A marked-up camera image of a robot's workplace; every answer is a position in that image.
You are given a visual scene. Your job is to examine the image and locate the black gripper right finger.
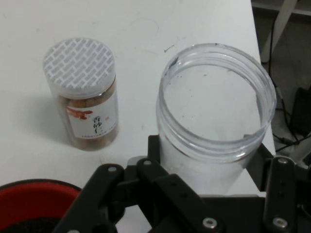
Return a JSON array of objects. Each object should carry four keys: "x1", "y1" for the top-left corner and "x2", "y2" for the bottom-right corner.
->
[{"x1": 243, "y1": 142, "x2": 311, "y2": 233}]

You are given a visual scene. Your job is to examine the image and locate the white slanted furniture leg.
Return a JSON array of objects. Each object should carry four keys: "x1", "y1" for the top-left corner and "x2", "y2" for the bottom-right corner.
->
[{"x1": 261, "y1": 0, "x2": 300, "y2": 64}]

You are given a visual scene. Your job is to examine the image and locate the clear plastic jar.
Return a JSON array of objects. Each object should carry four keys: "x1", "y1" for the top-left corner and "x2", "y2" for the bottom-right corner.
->
[{"x1": 155, "y1": 43, "x2": 277, "y2": 198}]

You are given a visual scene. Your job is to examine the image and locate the black hanging cable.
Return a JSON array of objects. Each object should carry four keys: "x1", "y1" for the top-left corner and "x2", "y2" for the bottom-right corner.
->
[{"x1": 269, "y1": 23, "x2": 301, "y2": 144}]

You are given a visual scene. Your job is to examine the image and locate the black power adapter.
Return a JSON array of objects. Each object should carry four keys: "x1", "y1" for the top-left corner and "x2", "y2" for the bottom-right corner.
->
[{"x1": 291, "y1": 86, "x2": 311, "y2": 133}]

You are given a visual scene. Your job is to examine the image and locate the grey cable with connector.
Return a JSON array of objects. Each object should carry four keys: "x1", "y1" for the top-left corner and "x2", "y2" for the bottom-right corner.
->
[{"x1": 273, "y1": 132, "x2": 311, "y2": 153}]

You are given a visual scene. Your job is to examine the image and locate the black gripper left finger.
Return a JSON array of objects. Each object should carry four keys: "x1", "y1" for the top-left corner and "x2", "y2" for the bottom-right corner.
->
[{"x1": 52, "y1": 134, "x2": 226, "y2": 233}]

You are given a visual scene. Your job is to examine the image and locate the jar with patterned foil lid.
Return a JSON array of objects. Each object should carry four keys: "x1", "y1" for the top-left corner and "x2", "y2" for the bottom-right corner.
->
[{"x1": 43, "y1": 37, "x2": 120, "y2": 151}]

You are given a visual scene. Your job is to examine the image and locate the red bowl with black rim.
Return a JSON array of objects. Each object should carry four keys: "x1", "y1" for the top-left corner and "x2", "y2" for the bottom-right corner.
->
[{"x1": 0, "y1": 179, "x2": 84, "y2": 233}]

